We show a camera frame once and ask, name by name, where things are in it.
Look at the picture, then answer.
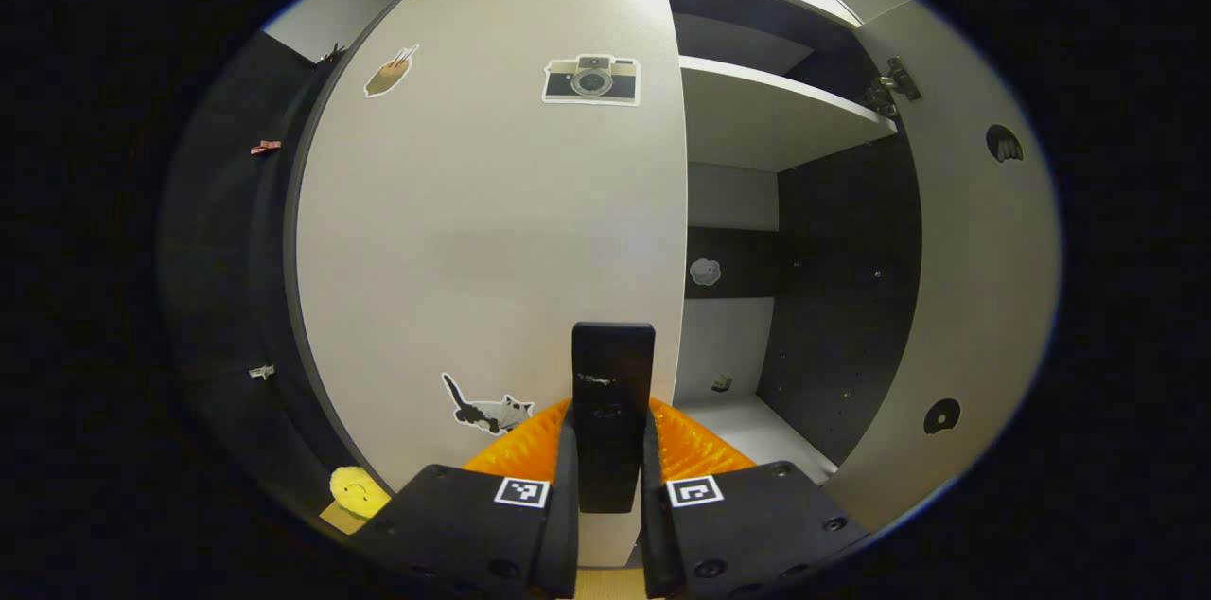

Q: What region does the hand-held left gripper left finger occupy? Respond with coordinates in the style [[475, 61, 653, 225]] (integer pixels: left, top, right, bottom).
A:
[[364, 397, 580, 600]]

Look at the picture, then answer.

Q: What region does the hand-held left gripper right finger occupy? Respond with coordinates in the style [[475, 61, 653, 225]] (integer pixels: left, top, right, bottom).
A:
[[641, 397, 869, 600]]

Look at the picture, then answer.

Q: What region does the black door handle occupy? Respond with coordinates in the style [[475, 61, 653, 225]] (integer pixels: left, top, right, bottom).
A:
[[571, 322, 657, 515]]

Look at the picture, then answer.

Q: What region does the beige double-door shoe cabinet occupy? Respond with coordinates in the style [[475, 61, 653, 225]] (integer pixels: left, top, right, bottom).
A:
[[284, 0, 923, 573]]

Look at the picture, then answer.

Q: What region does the beige cabinet door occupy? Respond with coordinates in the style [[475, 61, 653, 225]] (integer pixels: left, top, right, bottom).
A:
[[821, 0, 1062, 535], [295, 0, 689, 570]]

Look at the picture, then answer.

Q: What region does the white cabinet shelf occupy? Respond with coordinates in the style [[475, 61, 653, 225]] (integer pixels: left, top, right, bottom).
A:
[[679, 56, 898, 173]]

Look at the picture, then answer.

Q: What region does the metal door hinge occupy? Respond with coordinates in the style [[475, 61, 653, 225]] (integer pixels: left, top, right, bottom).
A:
[[863, 57, 921, 118]]

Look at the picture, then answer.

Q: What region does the yellow plush toy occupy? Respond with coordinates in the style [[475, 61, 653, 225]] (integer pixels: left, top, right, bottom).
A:
[[329, 466, 392, 521]]

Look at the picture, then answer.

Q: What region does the black backdrop cloth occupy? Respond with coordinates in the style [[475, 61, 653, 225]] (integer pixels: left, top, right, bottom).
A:
[[159, 30, 379, 525]]

